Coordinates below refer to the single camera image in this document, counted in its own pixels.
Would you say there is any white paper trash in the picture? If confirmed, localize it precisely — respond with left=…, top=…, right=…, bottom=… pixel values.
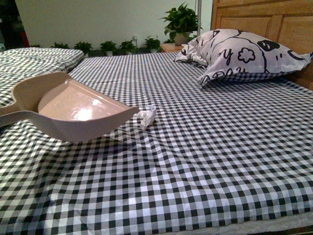
left=136, top=105, right=157, bottom=130

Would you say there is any beige plastic dustpan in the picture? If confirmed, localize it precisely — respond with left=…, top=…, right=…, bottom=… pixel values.
left=0, top=72, right=139, bottom=142

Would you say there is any small wooden side table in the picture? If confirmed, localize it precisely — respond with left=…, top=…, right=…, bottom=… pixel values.
left=160, top=43, right=183, bottom=52

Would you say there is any small potted plant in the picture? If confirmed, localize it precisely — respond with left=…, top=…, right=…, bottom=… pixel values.
left=100, top=41, right=117, bottom=56
left=145, top=36, right=160, bottom=53
left=74, top=42, right=93, bottom=57
left=119, top=40, right=137, bottom=54

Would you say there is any black white checkered bed sheet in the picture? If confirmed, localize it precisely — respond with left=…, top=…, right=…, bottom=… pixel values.
left=0, top=53, right=313, bottom=235

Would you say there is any cartoon print pillow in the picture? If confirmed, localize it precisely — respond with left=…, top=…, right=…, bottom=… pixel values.
left=174, top=29, right=313, bottom=86

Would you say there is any large potted green plant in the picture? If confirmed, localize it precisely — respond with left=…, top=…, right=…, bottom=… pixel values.
left=161, top=3, right=202, bottom=46

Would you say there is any metal pole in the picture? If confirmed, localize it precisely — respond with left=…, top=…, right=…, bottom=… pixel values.
left=197, top=0, right=202, bottom=37

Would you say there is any folded checkered quilt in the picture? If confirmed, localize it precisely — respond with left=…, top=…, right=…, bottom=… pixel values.
left=0, top=47, right=84, bottom=107

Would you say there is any wooden headboard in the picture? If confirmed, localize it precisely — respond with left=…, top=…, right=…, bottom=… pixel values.
left=211, top=0, right=313, bottom=91

